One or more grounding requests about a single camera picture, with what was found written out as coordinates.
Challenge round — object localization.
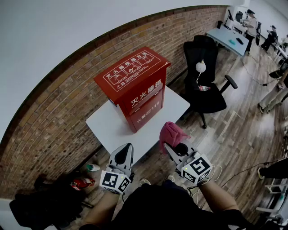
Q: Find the pink cloth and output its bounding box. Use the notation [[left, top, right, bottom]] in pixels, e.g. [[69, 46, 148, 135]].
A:
[[158, 121, 191, 155]]

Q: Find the person's right forearm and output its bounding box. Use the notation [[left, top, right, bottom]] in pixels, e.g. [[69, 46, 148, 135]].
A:
[[198, 183, 239, 213]]

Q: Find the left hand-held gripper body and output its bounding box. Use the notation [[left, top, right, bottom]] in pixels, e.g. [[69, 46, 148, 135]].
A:
[[99, 163, 135, 195]]

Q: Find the white bottle green cap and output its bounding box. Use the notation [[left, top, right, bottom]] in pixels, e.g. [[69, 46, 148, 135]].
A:
[[86, 164, 101, 173]]

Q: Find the light blue desk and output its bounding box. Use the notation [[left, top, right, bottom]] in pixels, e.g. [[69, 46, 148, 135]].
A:
[[206, 23, 250, 57]]

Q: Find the person's black clothing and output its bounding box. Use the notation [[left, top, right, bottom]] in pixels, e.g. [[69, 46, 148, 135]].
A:
[[78, 179, 255, 230]]

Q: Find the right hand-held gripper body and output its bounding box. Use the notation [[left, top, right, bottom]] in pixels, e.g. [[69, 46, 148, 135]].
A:
[[176, 150, 212, 186]]

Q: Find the red fire extinguisher box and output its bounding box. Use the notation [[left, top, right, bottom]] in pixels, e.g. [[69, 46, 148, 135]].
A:
[[93, 46, 171, 134]]

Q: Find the black mesh office chair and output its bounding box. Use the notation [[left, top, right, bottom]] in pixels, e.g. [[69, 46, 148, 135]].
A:
[[9, 172, 95, 230]]

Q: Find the black desk lamp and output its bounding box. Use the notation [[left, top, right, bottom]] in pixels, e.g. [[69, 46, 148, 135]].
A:
[[225, 9, 234, 30]]

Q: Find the black padded office chair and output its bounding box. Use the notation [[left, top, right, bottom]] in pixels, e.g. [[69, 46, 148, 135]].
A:
[[182, 35, 239, 130]]

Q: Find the person's left forearm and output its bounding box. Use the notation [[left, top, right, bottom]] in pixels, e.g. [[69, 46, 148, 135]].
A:
[[84, 190, 117, 227]]

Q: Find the white ball on stick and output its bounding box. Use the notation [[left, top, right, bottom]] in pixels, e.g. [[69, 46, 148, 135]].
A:
[[194, 58, 207, 85]]

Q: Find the red fire extinguisher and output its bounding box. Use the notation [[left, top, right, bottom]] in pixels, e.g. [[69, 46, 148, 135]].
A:
[[71, 177, 95, 191]]

